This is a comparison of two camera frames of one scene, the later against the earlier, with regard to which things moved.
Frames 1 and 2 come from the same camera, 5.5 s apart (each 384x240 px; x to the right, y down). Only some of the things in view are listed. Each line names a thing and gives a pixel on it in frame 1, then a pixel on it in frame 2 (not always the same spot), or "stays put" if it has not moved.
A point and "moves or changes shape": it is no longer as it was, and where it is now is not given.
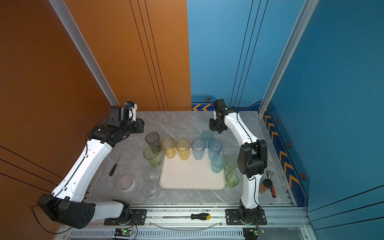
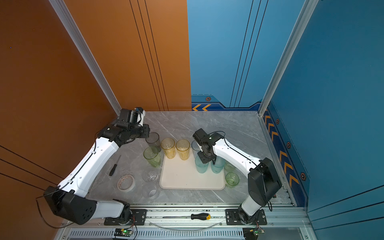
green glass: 151,154 stays put
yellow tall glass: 182,146 stays put
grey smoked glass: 152,139 stays put
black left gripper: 140,128 -> 146,129
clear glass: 149,175 stays put
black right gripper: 212,127 -> 204,160
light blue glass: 198,145 stays put
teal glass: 207,136 moves or changes shape
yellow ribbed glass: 168,145 stays put
